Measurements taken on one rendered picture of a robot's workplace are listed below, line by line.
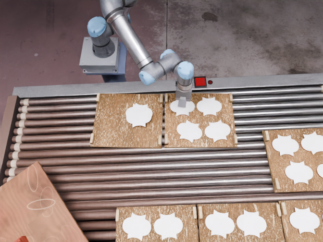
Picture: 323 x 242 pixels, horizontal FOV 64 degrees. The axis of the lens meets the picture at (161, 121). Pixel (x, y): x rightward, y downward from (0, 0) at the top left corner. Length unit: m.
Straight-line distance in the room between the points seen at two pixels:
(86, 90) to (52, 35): 1.80
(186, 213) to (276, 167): 0.55
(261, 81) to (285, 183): 0.64
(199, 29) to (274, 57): 0.90
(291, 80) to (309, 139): 0.41
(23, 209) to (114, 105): 0.73
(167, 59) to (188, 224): 0.83
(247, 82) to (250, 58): 1.33
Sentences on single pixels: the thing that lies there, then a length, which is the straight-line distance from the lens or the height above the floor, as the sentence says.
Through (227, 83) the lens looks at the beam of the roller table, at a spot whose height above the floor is 0.91.
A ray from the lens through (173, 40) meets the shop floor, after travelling 3.11.
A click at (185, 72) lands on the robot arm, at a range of 1.22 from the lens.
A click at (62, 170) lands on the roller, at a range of 1.58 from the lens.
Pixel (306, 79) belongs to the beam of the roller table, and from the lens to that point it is 1.90.
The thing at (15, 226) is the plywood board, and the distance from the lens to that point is 1.50.
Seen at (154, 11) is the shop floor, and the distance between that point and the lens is 3.43.
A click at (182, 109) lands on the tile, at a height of 0.94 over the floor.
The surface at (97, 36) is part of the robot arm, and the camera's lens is 1.67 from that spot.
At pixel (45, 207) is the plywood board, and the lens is 1.44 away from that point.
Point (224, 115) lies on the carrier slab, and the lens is 1.58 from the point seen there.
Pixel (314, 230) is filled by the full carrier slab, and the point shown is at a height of 0.95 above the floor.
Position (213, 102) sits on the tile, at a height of 0.94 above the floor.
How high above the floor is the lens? 2.34
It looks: 66 degrees down
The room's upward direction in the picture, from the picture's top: 4 degrees counter-clockwise
